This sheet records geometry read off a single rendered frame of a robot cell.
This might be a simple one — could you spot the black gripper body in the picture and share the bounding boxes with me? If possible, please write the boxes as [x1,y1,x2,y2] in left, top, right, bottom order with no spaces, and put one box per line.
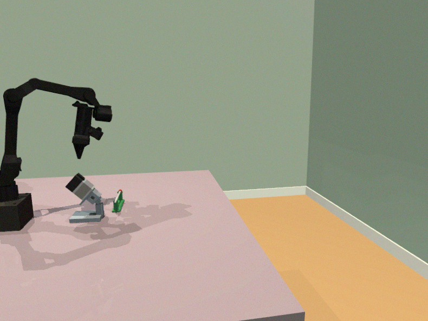
[72,118,91,145]

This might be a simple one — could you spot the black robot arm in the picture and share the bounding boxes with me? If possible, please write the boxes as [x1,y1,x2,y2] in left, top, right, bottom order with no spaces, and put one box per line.
[0,78,113,202]

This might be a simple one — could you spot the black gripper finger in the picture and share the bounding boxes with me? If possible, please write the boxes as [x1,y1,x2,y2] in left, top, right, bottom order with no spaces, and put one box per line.
[73,143,87,159]

